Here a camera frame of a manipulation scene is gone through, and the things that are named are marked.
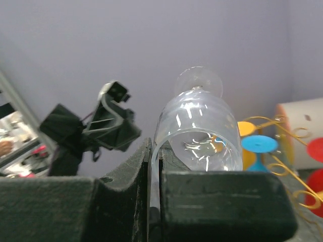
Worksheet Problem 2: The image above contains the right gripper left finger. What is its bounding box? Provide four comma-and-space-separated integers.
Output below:
1, 139, 151, 241

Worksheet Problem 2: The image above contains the white cylindrical container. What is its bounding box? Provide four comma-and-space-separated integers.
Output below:
276, 98, 322, 170

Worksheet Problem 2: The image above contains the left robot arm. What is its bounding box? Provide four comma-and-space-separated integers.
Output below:
39, 101, 141, 176

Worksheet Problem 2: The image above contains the clear wine glass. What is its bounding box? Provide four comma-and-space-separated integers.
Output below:
150, 66, 243, 208

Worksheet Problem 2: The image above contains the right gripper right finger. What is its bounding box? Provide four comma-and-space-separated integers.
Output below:
160, 143, 297, 241

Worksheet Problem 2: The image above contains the red plastic wine glass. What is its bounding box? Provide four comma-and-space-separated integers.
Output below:
305, 138, 322, 218

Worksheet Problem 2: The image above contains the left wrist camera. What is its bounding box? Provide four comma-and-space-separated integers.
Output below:
97, 80, 131, 110

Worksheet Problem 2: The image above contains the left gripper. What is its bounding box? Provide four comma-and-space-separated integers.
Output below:
83, 100, 141, 152

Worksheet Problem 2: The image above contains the yellow plastic wine glass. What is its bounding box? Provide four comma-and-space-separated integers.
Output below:
237, 120, 259, 171

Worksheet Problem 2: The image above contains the gold wire wine glass rack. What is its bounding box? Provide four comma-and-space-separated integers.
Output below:
239, 114, 323, 225

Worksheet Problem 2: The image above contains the blue plastic wine glass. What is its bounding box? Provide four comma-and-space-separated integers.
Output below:
241, 135, 278, 172

